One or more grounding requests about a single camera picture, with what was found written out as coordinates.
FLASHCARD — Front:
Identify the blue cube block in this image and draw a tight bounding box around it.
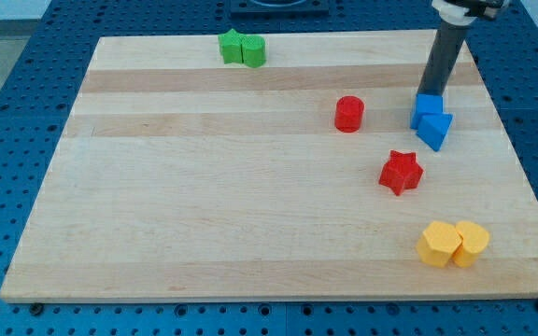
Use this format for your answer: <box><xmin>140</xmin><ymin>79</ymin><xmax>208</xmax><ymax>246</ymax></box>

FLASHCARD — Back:
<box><xmin>410</xmin><ymin>93</ymin><xmax>444</xmax><ymax>130</ymax></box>

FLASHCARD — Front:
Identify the robot arm end white flange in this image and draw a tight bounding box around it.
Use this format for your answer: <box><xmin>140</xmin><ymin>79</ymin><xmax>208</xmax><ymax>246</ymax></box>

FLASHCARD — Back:
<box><xmin>431</xmin><ymin>0</ymin><xmax>511</xmax><ymax>26</ymax></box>

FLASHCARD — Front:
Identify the green star block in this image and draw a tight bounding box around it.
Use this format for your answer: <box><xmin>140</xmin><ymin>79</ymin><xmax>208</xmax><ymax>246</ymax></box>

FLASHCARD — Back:
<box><xmin>218</xmin><ymin>29</ymin><xmax>245</xmax><ymax>63</ymax></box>

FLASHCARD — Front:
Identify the red star block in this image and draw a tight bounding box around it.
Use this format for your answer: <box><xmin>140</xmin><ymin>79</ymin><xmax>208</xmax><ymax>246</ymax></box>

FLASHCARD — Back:
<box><xmin>378</xmin><ymin>150</ymin><xmax>424</xmax><ymax>196</ymax></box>

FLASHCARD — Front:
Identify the red cylinder block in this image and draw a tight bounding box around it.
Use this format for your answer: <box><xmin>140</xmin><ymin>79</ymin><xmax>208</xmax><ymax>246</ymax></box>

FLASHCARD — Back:
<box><xmin>334</xmin><ymin>96</ymin><xmax>364</xmax><ymax>133</ymax></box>

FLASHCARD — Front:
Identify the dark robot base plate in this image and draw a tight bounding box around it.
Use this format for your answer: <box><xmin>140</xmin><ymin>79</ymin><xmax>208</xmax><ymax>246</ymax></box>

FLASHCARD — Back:
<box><xmin>229</xmin><ymin>0</ymin><xmax>331</xmax><ymax>17</ymax></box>

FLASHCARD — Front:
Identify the yellow hexagon block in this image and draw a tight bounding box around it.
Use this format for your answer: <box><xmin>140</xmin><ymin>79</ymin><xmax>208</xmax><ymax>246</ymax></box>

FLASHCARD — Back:
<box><xmin>416</xmin><ymin>221</ymin><xmax>462</xmax><ymax>268</ymax></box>

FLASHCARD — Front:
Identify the yellow heart block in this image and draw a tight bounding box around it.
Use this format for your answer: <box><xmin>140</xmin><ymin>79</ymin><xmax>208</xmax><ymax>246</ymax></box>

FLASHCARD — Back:
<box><xmin>452</xmin><ymin>220</ymin><xmax>490</xmax><ymax>268</ymax></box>

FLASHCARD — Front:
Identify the blue triangle block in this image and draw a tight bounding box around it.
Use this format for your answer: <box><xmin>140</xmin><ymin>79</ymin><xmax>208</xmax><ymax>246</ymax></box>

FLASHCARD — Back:
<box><xmin>417</xmin><ymin>113</ymin><xmax>453</xmax><ymax>151</ymax></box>

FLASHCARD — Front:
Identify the wooden board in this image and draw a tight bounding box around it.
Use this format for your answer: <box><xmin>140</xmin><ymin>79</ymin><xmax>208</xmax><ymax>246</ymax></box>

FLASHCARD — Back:
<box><xmin>0</xmin><ymin>30</ymin><xmax>538</xmax><ymax>303</ymax></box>

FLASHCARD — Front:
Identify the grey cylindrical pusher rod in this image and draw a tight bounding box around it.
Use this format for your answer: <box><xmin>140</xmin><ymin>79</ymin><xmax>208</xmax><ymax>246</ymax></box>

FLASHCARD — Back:
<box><xmin>418</xmin><ymin>20</ymin><xmax>468</xmax><ymax>95</ymax></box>

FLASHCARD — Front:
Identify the green heart block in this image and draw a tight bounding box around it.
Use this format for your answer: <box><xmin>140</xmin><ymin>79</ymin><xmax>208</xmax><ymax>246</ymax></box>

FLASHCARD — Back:
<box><xmin>241</xmin><ymin>35</ymin><xmax>266</xmax><ymax>68</ymax></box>

